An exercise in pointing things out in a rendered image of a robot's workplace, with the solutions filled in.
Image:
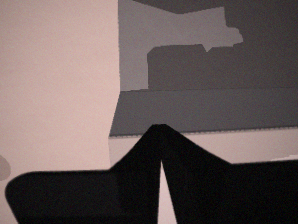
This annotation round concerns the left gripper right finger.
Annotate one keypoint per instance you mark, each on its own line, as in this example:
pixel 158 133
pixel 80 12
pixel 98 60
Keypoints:
pixel 210 195

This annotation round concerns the white cardboard box with lid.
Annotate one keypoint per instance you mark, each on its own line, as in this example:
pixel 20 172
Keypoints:
pixel 239 125

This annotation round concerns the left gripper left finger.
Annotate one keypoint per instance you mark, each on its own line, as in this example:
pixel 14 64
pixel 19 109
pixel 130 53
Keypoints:
pixel 93 196

